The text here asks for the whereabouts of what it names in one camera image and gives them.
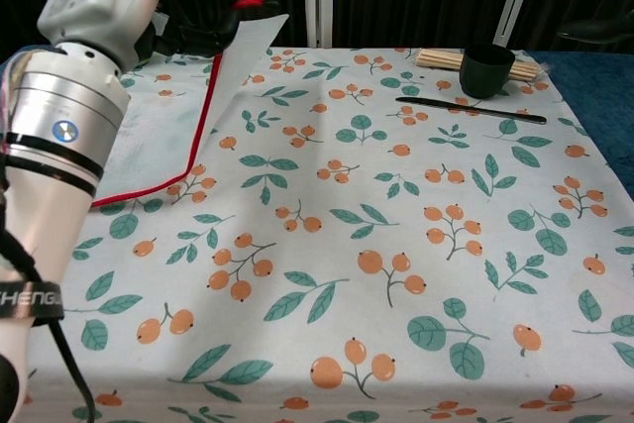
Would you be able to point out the white mesh bag red zipper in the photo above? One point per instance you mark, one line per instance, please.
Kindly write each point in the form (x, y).
(163, 136)

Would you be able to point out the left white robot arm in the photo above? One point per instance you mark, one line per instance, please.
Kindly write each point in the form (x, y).
(49, 121)

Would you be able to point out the bundle of wooden sticks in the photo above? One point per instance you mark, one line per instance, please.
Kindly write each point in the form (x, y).
(436, 59)

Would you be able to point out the floral print tablecloth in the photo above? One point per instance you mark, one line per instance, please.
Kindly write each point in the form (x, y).
(347, 244)

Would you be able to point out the black table knife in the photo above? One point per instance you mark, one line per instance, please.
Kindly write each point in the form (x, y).
(470, 109)

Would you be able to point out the black plastic cup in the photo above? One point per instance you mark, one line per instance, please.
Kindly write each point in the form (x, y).
(485, 74)

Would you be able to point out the blue table cover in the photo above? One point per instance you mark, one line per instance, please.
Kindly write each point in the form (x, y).
(599, 96)

